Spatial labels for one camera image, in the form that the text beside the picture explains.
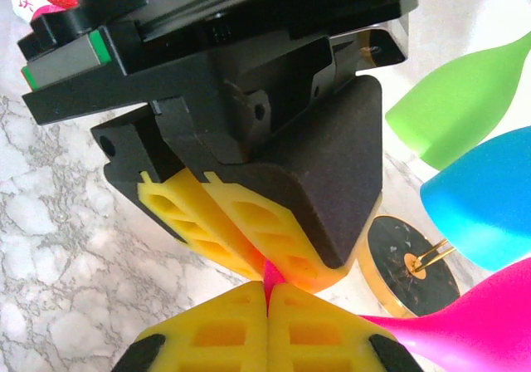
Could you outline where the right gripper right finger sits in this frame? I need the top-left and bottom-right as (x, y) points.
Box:
(267, 283), (424, 372)

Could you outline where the pink wine glass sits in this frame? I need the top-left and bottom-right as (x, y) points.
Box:
(264, 258), (531, 372)

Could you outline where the gold wire wine glass rack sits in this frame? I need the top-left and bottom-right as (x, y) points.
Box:
(357, 215), (462, 320)

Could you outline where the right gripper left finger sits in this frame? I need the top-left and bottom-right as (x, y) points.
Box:
(111, 281), (267, 372)

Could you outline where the green wine glass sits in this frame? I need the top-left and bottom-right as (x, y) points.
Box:
(384, 31), (531, 172)

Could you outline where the blue wine glass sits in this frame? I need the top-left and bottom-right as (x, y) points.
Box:
(419, 125), (531, 272)

